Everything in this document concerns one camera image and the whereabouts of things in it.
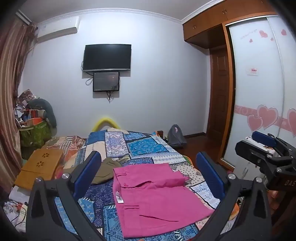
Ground pile of clothes and bags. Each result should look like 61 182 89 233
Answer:
14 89 44 128

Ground olive green pants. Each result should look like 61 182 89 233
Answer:
63 158 123 185

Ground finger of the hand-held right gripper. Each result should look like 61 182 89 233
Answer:
235 140 293 177
252 131 294 151

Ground orange striped blanket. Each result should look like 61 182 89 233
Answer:
43 136 87 169

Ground white air conditioner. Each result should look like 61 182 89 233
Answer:
35 16 80 43

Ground grey plush pillow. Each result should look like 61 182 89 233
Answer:
26 98 58 128

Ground white floral sheet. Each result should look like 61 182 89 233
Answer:
0 185 30 232

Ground wooden door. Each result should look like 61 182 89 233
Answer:
206 47 234 137

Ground blue patchwork bedspread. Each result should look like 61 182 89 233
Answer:
53 130 234 241

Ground black wall television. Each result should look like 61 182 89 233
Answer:
83 44 132 72

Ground wooden lap table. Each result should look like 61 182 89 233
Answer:
14 148 65 189

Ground yellow foam tube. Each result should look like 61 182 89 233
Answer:
92 117 121 132

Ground grey backpack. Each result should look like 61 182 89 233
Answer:
166 124 188 147

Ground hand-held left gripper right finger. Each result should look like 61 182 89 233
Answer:
195 152 272 241

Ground small black wall monitor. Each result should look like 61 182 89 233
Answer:
93 71 120 92

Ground white heart-print wardrobe door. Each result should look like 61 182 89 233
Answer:
225 14 296 172

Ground green patterned bag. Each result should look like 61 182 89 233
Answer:
20 122 52 147

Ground brown striped curtain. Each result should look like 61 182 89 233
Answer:
0 17 37 193

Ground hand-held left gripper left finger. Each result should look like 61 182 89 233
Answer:
25 151 104 241

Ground wooden overhead cabinet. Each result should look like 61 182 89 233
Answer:
181 0 275 49

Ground pink pants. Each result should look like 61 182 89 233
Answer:
112 163 214 239

